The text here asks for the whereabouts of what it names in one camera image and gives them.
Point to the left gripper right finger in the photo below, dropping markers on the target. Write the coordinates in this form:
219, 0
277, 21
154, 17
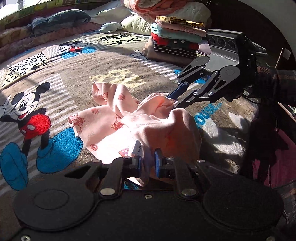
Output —
188, 180

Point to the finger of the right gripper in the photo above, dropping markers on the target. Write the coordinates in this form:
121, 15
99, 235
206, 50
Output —
208, 86
194, 71

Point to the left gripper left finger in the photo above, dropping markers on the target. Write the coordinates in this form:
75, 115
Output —
107, 180

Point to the pink patterned baby garment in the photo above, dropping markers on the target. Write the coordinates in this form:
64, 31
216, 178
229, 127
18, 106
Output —
121, 125

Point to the person's plaid sleeve forearm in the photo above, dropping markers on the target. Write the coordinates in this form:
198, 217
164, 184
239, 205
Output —
274, 84

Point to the black striped folded garment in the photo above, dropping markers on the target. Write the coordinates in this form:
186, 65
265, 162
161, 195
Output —
175, 51

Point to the yellow folded garment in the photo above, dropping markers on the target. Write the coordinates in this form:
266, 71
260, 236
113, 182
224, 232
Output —
174, 20

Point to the pink folded garment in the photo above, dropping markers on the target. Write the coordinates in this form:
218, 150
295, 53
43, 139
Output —
185, 26

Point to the beige folded garment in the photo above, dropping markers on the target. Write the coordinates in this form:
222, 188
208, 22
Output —
149, 53

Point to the red folded garment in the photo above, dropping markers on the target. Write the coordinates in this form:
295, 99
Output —
179, 44

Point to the teal folded garment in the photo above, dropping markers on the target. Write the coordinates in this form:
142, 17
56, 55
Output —
173, 34

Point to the pink rolled quilt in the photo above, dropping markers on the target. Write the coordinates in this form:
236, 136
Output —
188, 10

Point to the cream pillow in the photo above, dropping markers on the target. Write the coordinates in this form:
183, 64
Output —
136, 24

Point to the small pale plush toy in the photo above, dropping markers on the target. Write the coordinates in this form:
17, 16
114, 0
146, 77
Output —
110, 27

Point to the dark teal folded blanket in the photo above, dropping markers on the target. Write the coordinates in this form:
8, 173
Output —
63, 19

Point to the brown patterned quilt edge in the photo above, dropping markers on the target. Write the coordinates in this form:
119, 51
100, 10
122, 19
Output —
14, 41

